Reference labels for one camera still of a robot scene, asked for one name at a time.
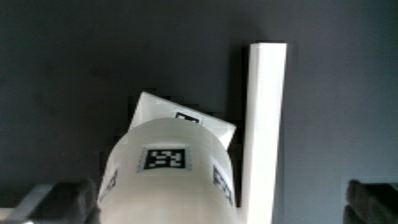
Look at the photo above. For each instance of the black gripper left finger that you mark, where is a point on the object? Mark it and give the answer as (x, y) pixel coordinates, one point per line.
(59, 203)

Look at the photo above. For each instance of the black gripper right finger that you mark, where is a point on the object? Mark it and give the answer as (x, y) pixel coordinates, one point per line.
(371, 203)

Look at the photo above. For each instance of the white lamp shade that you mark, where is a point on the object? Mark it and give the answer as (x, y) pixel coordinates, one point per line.
(167, 180)

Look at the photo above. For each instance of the white lamp base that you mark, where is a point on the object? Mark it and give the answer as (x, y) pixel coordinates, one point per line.
(156, 108)

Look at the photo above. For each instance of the white foam border frame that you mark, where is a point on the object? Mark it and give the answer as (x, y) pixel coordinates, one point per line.
(265, 83)

